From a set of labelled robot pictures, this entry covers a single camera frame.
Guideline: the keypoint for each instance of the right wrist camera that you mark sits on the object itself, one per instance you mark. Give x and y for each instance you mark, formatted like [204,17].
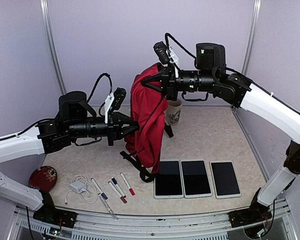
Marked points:
[167,56]

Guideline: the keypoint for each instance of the white tablet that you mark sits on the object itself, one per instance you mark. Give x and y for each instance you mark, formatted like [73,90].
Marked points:
[224,178]
[195,179]
[168,181]

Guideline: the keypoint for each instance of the aluminium frame post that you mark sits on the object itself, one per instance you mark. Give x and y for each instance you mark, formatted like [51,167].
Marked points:
[251,36]
[44,6]

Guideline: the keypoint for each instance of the dark blue cap marker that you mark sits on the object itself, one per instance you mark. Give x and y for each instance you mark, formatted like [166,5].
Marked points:
[118,187]

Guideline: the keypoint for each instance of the clear silver pen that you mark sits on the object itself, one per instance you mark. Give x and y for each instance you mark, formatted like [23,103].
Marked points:
[106,205]

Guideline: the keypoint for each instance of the white patterned ceramic mug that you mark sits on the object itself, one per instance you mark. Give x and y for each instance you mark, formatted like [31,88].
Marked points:
[173,112]

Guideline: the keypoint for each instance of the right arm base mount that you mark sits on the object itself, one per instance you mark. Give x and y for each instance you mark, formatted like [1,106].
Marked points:
[248,216]

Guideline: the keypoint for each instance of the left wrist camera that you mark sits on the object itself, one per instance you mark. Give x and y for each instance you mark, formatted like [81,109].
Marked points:
[113,102]

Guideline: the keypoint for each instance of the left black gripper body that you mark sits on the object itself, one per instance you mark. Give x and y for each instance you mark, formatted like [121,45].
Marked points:
[113,128]

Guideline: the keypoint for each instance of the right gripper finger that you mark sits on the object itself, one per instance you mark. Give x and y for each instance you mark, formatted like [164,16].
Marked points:
[153,85]
[155,78]

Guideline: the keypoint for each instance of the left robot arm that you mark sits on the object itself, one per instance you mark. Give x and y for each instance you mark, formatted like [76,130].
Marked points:
[75,119]

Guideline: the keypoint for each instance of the red floral lacquer dish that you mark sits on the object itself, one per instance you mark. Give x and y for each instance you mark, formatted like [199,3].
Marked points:
[43,178]

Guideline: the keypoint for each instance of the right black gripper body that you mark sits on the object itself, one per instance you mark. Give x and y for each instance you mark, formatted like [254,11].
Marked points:
[172,89]

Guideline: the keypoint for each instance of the right aluminium frame post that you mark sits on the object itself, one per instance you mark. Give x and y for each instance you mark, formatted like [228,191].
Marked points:
[251,36]

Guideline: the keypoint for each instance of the front aluminium rail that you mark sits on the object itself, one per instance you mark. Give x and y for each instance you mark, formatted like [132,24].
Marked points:
[90,225]

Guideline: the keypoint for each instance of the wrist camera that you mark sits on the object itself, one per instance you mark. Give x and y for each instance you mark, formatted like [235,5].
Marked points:
[113,102]
[167,56]

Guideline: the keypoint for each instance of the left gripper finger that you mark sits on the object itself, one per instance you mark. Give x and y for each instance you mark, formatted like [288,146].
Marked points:
[124,119]
[128,130]

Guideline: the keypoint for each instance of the red backpack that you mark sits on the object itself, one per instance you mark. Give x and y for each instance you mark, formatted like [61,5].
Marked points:
[147,108]

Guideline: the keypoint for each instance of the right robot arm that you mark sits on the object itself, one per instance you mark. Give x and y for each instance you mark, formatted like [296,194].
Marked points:
[212,76]

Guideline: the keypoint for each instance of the white charger with cable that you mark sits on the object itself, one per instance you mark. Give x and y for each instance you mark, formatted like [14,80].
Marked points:
[85,189]

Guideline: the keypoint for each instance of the red cap marker short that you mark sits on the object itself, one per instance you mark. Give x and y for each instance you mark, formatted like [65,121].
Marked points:
[117,192]

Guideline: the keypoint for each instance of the red cap marker long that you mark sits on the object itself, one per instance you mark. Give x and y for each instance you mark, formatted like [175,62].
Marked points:
[124,178]

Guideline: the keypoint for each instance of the blue cap white marker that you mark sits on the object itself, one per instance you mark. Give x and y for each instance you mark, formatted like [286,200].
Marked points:
[104,196]

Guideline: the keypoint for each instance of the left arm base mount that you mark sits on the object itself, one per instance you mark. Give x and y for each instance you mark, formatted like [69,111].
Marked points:
[58,217]

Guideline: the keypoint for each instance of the left aluminium frame post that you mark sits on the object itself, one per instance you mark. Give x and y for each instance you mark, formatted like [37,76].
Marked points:
[44,6]

